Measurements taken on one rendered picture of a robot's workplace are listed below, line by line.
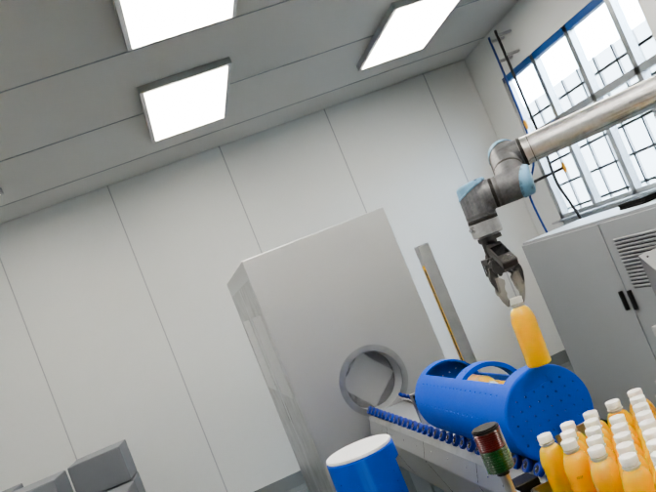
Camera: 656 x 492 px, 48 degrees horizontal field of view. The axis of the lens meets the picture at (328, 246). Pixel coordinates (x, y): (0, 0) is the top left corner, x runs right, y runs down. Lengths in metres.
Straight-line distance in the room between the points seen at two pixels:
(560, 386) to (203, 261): 5.39
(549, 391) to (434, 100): 6.00
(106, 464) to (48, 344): 2.00
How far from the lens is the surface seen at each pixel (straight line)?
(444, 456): 3.08
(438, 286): 3.65
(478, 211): 2.18
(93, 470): 5.78
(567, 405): 2.34
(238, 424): 7.34
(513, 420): 2.26
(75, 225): 7.47
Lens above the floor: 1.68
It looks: 3 degrees up
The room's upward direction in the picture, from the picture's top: 22 degrees counter-clockwise
